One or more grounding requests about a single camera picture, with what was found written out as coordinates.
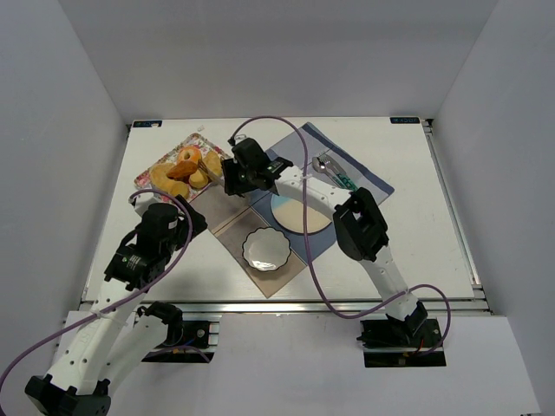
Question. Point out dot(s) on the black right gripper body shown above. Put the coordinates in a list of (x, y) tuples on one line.
[(231, 178)]

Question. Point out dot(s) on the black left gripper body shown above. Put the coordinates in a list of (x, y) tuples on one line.
[(191, 217)]

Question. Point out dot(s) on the oblong golden bread roll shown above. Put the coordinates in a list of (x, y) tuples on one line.
[(212, 162)]

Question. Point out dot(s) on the small round bun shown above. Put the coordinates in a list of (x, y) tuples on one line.
[(198, 179)]

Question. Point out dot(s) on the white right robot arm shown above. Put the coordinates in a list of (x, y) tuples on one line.
[(361, 230)]

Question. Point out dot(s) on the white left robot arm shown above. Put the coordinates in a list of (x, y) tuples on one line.
[(84, 379)]

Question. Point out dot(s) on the floral serving tray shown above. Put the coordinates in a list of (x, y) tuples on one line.
[(195, 139)]

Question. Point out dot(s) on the round yellow muffin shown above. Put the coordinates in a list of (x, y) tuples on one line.
[(159, 179)]

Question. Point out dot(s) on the blue and cream round plate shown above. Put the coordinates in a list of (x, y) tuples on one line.
[(289, 215)]

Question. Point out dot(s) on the brown crusty pastry piece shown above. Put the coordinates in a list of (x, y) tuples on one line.
[(182, 170)]

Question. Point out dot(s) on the patchwork blue grey placemat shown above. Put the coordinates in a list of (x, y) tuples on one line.
[(231, 218)]

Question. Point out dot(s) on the white scalloped bowl black rim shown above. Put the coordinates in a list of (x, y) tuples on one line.
[(266, 249)]

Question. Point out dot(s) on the blue label sticker left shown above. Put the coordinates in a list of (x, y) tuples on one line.
[(147, 123)]

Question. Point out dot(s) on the blue label sticker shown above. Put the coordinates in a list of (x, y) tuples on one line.
[(404, 120), (147, 123)]

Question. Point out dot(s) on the blue label sticker right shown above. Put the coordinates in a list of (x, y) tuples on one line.
[(404, 120)]

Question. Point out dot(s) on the glazed ring donut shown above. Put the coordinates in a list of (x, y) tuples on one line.
[(189, 154)]

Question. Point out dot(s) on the steel spoon green handle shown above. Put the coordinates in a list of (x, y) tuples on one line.
[(319, 166)]

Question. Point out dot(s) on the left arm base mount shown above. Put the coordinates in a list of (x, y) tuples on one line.
[(192, 340)]

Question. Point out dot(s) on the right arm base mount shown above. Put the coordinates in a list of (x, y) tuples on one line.
[(383, 348)]

